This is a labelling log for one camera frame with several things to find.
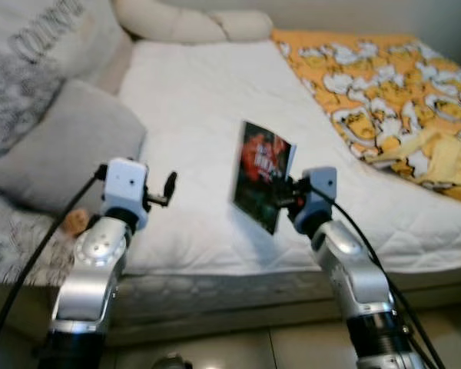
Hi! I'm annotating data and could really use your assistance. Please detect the dark cover book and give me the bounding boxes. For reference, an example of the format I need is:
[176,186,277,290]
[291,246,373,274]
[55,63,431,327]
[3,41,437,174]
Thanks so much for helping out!
[232,121,297,235]

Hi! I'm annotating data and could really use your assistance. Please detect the white quilted mattress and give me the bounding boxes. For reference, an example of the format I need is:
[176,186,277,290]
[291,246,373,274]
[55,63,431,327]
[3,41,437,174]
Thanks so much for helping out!
[115,38,461,276]

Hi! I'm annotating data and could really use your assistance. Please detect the small tan plush toy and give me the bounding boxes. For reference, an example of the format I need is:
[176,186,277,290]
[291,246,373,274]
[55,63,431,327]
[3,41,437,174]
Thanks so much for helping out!
[64,213,89,236]

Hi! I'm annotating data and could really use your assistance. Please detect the grey pillow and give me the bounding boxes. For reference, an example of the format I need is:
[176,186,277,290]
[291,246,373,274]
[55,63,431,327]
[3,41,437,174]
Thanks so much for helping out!
[0,78,147,216]

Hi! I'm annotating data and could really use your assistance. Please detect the grey bed base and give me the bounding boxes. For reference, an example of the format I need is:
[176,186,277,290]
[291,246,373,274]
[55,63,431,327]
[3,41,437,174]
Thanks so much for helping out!
[0,265,461,347]

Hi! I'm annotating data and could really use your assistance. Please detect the cream bolster pillow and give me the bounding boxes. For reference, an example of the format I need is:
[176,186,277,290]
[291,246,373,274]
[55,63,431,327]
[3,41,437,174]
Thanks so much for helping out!
[113,0,227,44]

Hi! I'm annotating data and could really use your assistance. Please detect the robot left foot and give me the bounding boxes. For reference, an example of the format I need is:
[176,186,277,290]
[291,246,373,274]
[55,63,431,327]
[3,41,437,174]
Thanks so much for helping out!
[150,354,193,369]

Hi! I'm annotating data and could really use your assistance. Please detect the small cream pillow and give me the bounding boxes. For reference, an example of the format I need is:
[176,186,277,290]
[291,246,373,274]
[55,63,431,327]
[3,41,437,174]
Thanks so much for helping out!
[219,9,274,42]

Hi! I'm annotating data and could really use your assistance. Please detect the grey white patterned duvet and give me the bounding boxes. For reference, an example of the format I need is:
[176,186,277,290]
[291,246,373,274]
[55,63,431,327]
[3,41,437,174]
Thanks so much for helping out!
[0,0,131,287]

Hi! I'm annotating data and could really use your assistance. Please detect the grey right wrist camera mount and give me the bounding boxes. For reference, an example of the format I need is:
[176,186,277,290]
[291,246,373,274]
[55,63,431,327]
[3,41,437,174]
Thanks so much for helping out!
[292,167,339,235]

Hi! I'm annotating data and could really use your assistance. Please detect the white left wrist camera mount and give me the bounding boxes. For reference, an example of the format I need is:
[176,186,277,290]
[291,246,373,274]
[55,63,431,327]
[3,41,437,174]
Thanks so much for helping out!
[101,158,149,231]

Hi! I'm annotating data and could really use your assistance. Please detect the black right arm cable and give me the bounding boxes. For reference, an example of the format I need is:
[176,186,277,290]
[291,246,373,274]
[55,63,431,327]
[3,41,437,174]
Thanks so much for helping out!
[323,196,446,369]

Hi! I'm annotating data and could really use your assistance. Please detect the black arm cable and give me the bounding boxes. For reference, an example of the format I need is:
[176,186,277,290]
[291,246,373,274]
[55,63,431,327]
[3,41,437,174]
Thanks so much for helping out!
[0,165,108,362]
[323,196,446,369]

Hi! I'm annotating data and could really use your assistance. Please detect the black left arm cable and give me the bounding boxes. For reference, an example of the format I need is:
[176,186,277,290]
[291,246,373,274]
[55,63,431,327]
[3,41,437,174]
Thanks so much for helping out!
[0,165,108,362]

